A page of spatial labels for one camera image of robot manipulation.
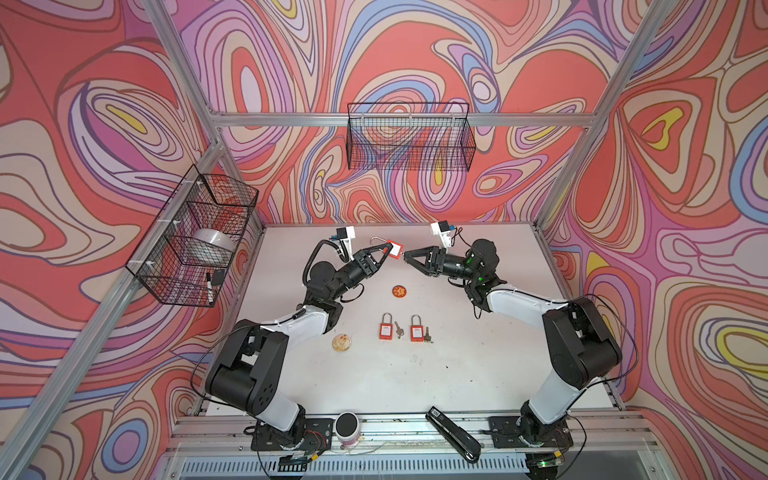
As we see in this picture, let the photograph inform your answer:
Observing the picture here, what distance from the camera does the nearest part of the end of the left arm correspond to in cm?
70

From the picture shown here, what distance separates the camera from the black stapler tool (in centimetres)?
69

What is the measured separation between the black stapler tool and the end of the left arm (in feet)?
1.30

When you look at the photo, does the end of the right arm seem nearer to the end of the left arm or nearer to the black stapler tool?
the end of the left arm
